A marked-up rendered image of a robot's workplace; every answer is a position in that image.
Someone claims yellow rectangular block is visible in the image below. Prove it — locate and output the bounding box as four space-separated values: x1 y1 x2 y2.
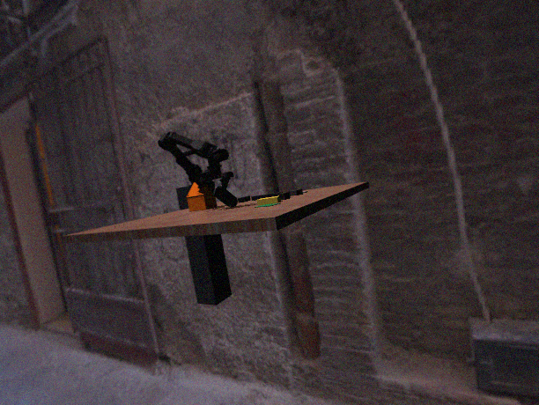
257 196 281 205

